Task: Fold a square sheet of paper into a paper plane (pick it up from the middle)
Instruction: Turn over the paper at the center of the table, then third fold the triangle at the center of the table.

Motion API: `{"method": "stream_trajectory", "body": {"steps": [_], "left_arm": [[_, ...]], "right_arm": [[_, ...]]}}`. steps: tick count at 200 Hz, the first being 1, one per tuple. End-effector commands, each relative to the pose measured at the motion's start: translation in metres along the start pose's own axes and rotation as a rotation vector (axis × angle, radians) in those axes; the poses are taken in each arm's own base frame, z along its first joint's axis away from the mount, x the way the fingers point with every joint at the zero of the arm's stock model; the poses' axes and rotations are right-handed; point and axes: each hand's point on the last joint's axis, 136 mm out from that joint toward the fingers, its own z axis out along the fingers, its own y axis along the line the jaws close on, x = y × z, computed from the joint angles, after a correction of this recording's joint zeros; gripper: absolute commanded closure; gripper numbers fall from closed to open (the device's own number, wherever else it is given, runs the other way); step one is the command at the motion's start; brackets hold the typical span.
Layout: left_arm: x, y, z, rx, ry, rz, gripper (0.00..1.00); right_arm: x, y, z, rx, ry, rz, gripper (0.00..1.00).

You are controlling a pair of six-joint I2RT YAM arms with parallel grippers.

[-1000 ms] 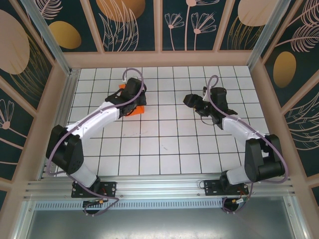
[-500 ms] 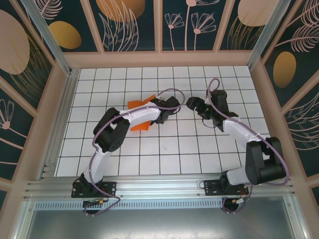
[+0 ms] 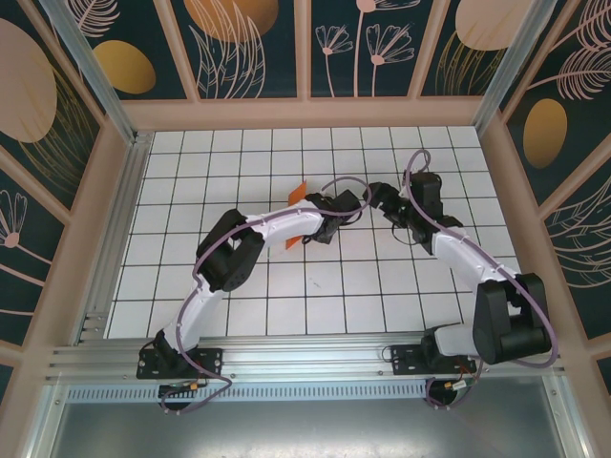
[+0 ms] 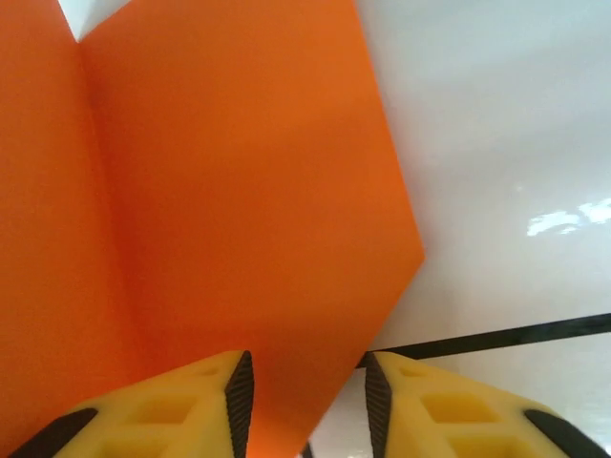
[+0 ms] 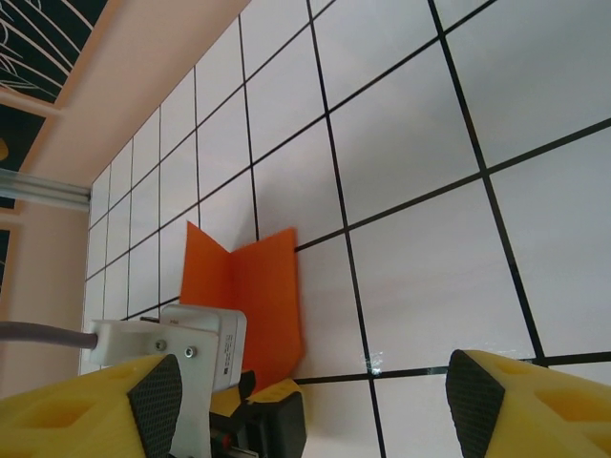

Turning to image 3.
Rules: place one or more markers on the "orange square paper sheet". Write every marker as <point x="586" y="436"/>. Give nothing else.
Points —
<point x="298" y="191"/>

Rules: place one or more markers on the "grey metal sheet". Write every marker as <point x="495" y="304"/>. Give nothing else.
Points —
<point x="305" y="429"/>

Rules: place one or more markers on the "aluminium corner post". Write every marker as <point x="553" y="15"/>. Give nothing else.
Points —
<point x="86" y="62"/>
<point x="513" y="62"/>

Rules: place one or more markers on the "aluminium frame bar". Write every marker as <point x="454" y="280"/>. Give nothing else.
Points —
<point x="568" y="420"/>
<point x="45" y="420"/>

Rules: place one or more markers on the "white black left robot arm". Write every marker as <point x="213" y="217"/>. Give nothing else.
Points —
<point x="229" y="257"/>

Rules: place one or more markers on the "long aluminium mounting rail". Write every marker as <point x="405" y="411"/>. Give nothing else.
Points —
<point x="305" y="358"/>

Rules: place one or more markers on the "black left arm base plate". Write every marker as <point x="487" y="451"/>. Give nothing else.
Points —
<point x="210" y="362"/>

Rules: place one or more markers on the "aluminium side rail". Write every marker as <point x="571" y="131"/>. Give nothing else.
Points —
<point x="126" y="191"/>

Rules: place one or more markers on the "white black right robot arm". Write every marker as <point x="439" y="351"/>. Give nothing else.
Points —
<point x="506" y="315"/>

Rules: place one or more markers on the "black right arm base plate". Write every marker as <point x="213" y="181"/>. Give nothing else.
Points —
<point x="406" y="360"/>

